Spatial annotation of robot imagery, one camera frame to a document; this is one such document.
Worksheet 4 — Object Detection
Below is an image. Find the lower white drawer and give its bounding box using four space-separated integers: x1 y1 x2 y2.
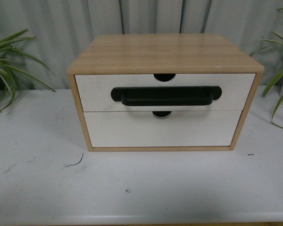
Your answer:
84 111 241 147

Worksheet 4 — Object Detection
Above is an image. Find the white drawer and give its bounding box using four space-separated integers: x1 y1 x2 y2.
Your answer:
84 111 241 147
75 73 255 112

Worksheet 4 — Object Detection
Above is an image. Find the upper white drawer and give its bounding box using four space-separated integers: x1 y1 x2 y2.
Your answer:
75 73 255 112

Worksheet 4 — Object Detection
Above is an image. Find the light wooden drawer cabinet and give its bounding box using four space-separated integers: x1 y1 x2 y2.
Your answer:
67 34 264 152

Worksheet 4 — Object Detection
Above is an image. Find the grey pleated curtain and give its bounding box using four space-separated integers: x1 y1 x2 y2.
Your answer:
0 0 283 89

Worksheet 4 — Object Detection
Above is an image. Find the left green spider plant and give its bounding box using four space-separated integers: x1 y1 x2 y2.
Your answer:
0 29 55 113

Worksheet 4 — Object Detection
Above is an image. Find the green spider plant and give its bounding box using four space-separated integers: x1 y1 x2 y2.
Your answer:
0 29 55 113
250 8 283 131

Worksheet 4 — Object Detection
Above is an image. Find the right green spider plant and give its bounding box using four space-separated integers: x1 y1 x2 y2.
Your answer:
250 8 283 131

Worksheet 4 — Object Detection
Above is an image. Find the black drawer handle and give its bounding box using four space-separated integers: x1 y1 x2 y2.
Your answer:
111 86 222 106

